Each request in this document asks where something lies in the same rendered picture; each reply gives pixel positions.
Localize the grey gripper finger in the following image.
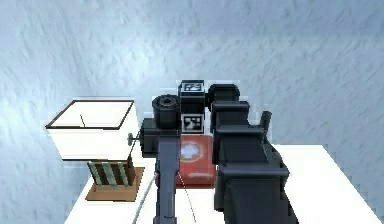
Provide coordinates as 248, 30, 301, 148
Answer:
132, 174, 158, 224

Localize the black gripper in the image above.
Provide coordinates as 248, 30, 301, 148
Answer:
139, 93, 198, 224

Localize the red first-aid kit white cross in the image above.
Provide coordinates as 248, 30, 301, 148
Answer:
175, 133, 218, 190

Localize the white shade lamp brown base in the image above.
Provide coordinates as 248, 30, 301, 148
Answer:
44, 97, 146, 203

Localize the white table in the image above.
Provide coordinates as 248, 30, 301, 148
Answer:
64, 143, 383, 224

